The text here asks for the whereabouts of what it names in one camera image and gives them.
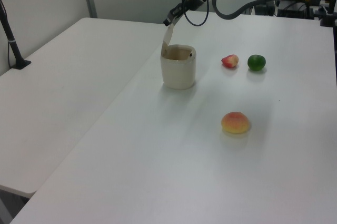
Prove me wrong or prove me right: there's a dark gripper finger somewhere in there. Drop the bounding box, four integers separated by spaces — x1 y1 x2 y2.
163 2 186 26
172 7 190 26

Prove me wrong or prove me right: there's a beige bin lid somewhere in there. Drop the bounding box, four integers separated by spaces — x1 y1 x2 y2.
161 23 176 57

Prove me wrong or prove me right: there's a white plastic garbage bin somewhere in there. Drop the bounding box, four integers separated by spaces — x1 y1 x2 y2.
160 44 197 90

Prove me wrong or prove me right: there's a red toy strawberry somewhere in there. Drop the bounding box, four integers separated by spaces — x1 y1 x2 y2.
221 54 240 69

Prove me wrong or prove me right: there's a green lime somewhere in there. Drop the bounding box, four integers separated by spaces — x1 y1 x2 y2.
247 54 266 72

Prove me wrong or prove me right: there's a black equipment box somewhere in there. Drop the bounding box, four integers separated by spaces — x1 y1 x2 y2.
276 0 316 20

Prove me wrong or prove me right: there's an orange yellow toy peach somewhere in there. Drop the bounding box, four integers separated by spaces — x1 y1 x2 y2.
221 111 251 134

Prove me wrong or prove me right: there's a black clamp stand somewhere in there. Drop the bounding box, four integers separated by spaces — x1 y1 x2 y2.
320 0 337 27

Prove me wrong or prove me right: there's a black pole with base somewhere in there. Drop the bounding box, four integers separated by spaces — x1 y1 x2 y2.
0 0 32 71

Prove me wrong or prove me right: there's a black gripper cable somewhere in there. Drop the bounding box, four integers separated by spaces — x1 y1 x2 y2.
183 0 250 27

